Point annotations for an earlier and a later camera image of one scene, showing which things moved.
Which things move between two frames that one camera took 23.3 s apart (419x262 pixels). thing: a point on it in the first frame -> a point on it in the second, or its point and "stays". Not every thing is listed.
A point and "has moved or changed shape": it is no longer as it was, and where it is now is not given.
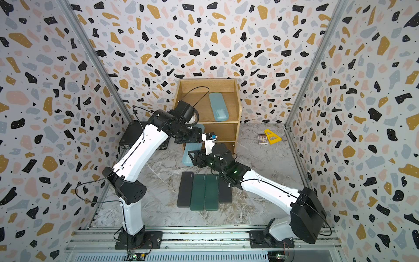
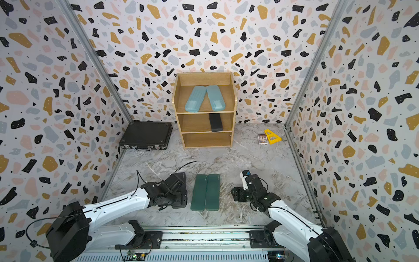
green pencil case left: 198,193 stays
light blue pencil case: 186,161 -> 194,101
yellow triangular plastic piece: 270,134 stays
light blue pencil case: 219,106 has moved or changed shape
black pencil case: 225,192 -> 216,124
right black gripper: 198,159 -> 238,191
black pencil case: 185,189 has moved or changed shape
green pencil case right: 211,193 stays
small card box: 262,139 stays
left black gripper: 197,137 -> 165,206
